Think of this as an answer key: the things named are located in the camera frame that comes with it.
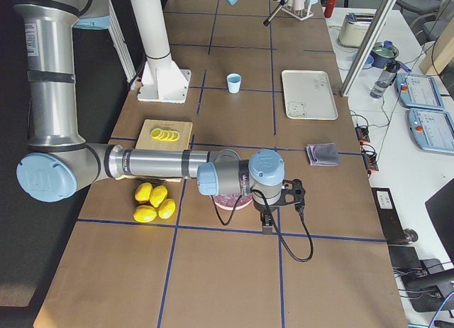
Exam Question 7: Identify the wooden cutting board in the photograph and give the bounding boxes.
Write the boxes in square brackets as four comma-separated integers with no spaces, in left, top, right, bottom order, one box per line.
[109,119,192,179]

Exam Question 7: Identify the red bottle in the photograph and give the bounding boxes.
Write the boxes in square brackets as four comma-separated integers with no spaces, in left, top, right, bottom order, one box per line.
[324,0,337,18]

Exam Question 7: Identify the light blue cup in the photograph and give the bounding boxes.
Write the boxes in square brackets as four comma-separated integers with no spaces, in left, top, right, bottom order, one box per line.
[226,73,242,94]

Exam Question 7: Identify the clear water bottle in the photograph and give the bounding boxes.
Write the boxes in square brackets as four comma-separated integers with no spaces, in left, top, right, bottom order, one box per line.
[370,60,401,99]

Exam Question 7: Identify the pink bowl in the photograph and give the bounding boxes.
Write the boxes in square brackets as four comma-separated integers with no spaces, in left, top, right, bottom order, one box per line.
[214,195,253,211]

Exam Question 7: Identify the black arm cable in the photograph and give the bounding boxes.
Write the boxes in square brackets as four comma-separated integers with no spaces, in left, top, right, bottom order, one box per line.
[212,185,314,262]

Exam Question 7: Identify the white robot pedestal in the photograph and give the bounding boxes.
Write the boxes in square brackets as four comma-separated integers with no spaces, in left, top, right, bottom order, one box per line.
[131,0,191,104]

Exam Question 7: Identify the cream bear tray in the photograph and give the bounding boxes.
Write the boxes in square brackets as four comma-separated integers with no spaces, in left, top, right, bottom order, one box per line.
[281,70,338,121]

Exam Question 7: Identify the steel muddler black tip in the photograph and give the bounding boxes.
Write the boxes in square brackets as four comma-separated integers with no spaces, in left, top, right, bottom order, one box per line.
[263,0,288,26]

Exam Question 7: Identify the white wire cup rack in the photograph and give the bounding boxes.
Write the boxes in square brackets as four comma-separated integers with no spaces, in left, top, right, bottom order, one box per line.
[282,0,318,21]

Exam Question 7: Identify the pink cup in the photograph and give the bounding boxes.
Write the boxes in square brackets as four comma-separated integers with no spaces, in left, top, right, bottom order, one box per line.
[292,0,305,12]

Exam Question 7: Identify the lemon slices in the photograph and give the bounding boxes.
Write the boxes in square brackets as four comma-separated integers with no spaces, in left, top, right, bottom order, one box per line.
[150,127,180,142]

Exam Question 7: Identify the dark pot with lid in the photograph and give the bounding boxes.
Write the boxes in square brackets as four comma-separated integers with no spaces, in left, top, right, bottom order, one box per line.
[370,40,399,68]

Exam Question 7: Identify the blue teach pendant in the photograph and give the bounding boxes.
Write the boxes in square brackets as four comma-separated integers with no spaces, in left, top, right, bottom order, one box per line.
[396,72,444,110]
[407,108,453,154]

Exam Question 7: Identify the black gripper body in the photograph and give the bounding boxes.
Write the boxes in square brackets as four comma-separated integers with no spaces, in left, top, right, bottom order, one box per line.
[253,198,279,218]

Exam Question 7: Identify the folded grey purple cloth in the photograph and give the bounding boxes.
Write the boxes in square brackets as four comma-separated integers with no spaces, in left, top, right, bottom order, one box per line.
[306,143,341,166]

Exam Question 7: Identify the blue bowl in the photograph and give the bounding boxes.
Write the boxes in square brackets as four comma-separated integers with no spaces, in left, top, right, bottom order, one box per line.
[362,55,375,70]

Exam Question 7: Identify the clear ice cubes pile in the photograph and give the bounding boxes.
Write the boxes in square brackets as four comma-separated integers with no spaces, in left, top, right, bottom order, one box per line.
[214,195,252,207]

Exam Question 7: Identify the yellow lemon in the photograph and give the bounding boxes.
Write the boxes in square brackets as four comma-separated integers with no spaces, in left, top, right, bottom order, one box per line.
[134,182,153,204]
[133,204,157,223]
[157,199,177,219]
[149,185,168,207]

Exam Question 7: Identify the aluminium frame post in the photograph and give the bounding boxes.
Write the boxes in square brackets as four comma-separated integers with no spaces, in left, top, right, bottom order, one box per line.
[340,0,397,97]

